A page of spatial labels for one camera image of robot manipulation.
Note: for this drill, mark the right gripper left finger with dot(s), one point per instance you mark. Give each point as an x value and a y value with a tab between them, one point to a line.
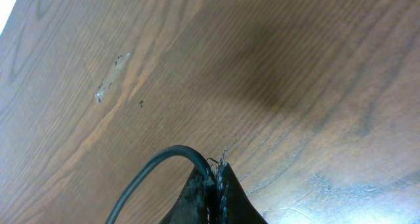
192	205

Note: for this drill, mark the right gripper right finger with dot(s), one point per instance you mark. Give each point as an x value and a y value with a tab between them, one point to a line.
233	205

